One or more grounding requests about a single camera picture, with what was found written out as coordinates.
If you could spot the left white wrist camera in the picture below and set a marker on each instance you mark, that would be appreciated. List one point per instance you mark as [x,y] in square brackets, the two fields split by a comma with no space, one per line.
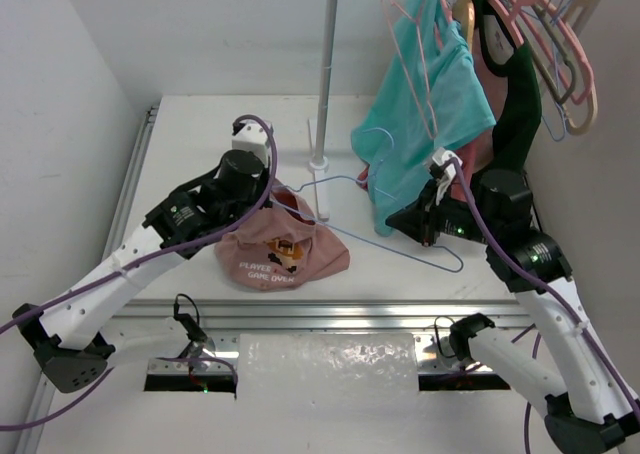
[250,136]

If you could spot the coral red garment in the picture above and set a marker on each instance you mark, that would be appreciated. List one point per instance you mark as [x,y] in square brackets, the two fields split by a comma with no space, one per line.
[475,156]

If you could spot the teal t shirt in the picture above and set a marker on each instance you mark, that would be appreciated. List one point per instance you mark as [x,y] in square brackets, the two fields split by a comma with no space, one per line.
[430,97]

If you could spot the pink printed t shirt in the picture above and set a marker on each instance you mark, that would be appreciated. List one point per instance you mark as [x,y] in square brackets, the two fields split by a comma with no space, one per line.
[281,247]

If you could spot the wooden hanger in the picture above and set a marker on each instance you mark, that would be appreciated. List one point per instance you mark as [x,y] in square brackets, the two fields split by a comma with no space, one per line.
[463,13]

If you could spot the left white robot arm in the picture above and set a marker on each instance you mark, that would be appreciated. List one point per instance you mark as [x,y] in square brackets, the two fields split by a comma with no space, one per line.
[74,337]

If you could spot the dark green pink shirt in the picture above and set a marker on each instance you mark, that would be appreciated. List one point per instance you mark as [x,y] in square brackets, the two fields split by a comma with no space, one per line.
[505,69]

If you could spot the pink plastic hanger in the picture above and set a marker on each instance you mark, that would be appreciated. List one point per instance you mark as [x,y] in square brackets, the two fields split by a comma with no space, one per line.
[586,92]

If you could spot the grey plastic hanger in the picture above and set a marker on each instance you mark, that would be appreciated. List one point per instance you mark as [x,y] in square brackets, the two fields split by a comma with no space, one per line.
[553,42]

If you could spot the white foam sheet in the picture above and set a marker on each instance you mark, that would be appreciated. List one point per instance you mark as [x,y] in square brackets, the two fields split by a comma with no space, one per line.
[326,367]

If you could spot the aluminium rail frame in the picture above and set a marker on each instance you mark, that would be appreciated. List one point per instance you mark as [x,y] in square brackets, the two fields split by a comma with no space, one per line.
[381,292]

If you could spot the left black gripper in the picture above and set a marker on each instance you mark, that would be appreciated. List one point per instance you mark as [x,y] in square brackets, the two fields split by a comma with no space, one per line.
[265,189]

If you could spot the beige plastic hanger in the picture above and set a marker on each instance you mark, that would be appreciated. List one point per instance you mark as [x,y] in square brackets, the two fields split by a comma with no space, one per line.
[552,28]

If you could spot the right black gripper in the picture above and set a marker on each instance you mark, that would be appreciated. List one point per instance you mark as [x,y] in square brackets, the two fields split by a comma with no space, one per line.
[415,221]

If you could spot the white clothes rack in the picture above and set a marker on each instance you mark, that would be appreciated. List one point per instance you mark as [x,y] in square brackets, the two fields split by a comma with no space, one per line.
[318,126]

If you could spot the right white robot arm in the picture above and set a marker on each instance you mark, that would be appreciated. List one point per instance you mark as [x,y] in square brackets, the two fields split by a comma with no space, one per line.
[585,404]

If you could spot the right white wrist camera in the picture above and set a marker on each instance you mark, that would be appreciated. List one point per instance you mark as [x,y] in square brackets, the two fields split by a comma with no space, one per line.
[442,166]

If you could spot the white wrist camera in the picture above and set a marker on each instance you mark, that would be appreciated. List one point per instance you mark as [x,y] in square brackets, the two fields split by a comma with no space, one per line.
[442,166]
[250,136]

